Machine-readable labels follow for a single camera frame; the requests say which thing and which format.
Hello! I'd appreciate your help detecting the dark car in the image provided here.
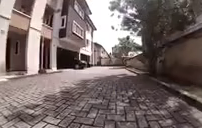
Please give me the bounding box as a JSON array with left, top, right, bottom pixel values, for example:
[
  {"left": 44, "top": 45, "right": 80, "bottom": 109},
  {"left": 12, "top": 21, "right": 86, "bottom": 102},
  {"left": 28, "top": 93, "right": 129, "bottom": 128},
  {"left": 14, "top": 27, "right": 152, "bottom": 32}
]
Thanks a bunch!
[{"left": 71, "top": 58, "right": 91, "bottom": 70}]

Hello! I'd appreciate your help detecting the pale concrete pavement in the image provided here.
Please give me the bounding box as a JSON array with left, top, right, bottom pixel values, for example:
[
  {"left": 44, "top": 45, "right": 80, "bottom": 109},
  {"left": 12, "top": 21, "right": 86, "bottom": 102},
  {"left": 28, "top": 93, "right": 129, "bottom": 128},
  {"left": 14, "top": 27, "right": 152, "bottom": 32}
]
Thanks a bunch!
[{"left": 0, "top": 68, "right": 64, "bottom": 84}]

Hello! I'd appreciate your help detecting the large tree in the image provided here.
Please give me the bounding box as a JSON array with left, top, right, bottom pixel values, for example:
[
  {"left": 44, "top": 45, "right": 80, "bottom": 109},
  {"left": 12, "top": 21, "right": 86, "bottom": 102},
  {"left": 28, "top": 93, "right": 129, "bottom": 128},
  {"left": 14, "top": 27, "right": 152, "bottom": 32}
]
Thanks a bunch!
[{"left": 108, "top": 0, "right": 202, "bottom": 77}]

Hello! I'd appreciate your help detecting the pale distant building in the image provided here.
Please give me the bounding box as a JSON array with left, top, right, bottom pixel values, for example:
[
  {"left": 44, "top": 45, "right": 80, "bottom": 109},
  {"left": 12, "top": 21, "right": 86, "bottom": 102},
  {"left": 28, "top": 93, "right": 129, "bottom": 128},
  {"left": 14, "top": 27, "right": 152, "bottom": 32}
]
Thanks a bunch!
[{"left": 92, "top": 42, "right": 112, "bottom": 67}]

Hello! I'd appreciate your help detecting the dark concrete kerb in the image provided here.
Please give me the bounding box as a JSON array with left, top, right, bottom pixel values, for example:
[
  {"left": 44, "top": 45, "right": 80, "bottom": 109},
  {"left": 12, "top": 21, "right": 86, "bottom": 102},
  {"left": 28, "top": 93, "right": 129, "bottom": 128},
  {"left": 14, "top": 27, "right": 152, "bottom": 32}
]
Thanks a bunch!
[{"left": 124, "top": 66, "right": 202, "bottom": 112}]

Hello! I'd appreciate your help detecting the dark brown building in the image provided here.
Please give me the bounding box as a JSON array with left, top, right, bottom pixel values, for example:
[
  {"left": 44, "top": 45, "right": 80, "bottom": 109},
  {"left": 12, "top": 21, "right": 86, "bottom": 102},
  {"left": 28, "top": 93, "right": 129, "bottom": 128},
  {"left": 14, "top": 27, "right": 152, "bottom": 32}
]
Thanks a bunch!
[{"left": 56, "top": 0, "right": 98, "bottom": 70}]

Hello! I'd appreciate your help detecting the beige boundary wall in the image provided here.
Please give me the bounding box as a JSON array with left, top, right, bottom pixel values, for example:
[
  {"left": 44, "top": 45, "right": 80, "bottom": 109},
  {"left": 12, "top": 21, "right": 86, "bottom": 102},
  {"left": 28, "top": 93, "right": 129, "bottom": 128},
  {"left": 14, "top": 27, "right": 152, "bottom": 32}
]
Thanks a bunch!
[{"left": 122, "top": 6, "right": 202, "bottom": 90}]

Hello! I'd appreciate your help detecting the grass strip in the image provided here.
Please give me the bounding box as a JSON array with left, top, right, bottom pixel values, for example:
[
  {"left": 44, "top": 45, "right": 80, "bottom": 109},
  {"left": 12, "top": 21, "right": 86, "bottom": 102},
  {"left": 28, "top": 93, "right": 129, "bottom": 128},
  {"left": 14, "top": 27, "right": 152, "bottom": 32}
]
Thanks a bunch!
[{"left": 174, "top": 83, "right": 202, "bottom": 102}]

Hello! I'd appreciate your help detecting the beige building with columns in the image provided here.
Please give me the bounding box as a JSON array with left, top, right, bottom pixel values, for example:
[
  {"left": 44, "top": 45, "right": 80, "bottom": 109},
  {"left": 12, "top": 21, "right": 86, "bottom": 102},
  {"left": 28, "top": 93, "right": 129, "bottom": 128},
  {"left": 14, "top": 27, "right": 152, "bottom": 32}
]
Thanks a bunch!
[{"left": 0, "top": 0, "right": 62, "bottom": 77}]

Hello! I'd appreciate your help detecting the grey brick paved road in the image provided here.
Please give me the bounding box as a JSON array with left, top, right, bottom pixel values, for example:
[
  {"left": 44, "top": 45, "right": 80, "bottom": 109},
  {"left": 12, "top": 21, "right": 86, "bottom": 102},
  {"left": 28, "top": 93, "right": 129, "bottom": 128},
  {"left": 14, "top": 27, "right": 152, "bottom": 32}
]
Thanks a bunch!
[{"left": 0, "top": 66, "right": 202, "bottom": 128}]

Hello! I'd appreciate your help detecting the distant green tree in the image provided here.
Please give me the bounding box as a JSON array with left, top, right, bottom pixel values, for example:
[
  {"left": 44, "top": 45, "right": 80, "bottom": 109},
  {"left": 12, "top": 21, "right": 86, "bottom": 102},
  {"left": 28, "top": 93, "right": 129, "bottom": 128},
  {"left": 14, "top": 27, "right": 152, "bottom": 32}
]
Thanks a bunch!
[{"left": 111, "top": 35, "right": 144, "bottom": 58}]

